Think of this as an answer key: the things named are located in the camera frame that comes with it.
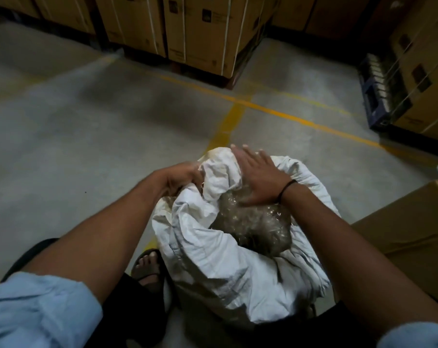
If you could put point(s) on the dark wooden pallet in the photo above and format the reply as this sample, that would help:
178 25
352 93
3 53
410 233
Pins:
208 74

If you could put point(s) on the black sandal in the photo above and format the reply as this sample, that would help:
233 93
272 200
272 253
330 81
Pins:
163 275

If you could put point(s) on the person's right forearm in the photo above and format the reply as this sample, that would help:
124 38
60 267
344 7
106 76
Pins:
349 257

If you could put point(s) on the person's left forearm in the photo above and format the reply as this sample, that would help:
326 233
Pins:
106 235

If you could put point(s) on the person's right hand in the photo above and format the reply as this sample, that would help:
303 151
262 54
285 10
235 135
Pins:
264 181

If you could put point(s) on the person's foot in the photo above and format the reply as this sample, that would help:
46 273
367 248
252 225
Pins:
148 268

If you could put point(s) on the person's left hand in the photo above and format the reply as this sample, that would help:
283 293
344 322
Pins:
180 177

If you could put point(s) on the person's left fingers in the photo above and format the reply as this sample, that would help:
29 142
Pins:
196 176

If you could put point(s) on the plain brown open carton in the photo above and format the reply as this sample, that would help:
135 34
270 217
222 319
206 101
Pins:
411 228

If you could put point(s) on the person's right shirt sleeve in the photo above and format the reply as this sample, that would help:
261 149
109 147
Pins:
418 337

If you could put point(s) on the clear plastic bag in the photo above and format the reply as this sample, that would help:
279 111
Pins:
257 228

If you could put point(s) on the white woven sack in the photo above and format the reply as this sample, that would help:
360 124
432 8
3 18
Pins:
211 264

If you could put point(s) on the blue plastic pallet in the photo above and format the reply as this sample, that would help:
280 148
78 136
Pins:
376 94

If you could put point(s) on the person's shirt sleeve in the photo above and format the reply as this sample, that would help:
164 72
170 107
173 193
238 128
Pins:
37 315
418 337

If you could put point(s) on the person's right middle finger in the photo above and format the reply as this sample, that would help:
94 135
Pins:
252 155

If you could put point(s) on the person's left shirt sleeve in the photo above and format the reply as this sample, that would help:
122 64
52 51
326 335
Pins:
37 315

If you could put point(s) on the black trousers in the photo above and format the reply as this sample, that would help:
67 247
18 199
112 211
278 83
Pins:
131 318

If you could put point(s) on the black wristband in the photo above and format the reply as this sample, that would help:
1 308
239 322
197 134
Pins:
286 187

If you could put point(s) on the person's right little finger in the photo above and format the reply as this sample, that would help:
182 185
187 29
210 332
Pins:
276 166

